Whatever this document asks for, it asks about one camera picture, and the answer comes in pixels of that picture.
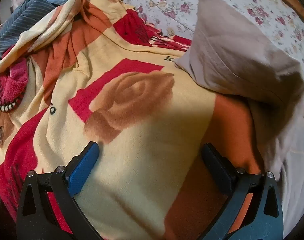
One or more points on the white cloth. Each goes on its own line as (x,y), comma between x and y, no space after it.
(297,192)

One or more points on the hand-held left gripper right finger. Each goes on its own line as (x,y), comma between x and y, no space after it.
(213,162)

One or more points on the floral bed sheet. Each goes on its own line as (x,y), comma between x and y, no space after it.
(179,0)

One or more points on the blue striped cloth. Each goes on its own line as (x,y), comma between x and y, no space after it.
(29,22)

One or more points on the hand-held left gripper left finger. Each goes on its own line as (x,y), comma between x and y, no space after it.
(83,165)

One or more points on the grey jacket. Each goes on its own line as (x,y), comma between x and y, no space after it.
(229,55)

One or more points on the red fleece garment striped hem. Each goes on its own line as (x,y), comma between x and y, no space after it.
(14,80)

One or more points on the rose printed blanket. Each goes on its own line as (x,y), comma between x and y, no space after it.
(131,135)

